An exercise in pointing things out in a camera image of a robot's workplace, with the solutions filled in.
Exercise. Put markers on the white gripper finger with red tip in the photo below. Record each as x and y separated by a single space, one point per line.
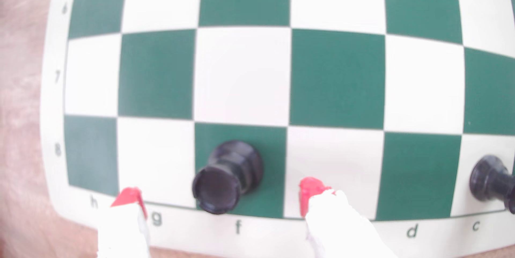
122 225
342 225

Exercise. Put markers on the black chess pawn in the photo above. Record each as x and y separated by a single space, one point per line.
225 181

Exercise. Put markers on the green and white chess mat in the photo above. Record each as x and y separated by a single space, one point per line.
338 76

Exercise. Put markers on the black chess rook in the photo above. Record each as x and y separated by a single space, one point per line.
489 179

